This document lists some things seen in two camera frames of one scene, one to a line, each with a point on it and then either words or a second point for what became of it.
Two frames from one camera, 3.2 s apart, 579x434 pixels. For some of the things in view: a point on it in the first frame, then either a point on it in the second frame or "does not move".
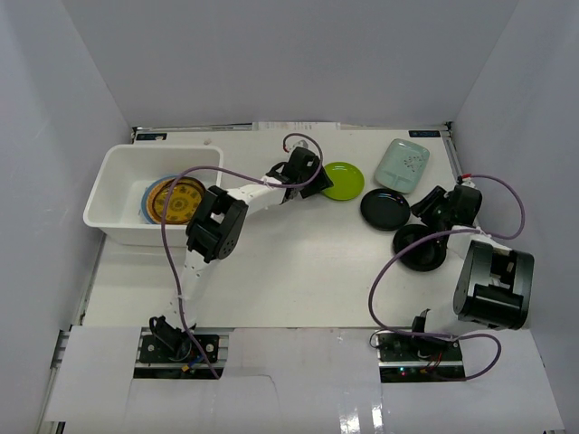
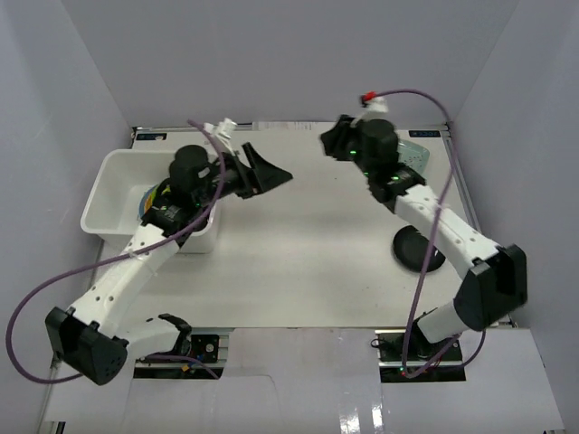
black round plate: [426, 256] does not move
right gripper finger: [435, 197] → [344, 123]
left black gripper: [314, 182] → [247, 174]
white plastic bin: [114, 207] does not move
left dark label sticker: [151, 136] does not move
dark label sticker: [424, 134] does not move
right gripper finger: [423, 211] → [336, 141]
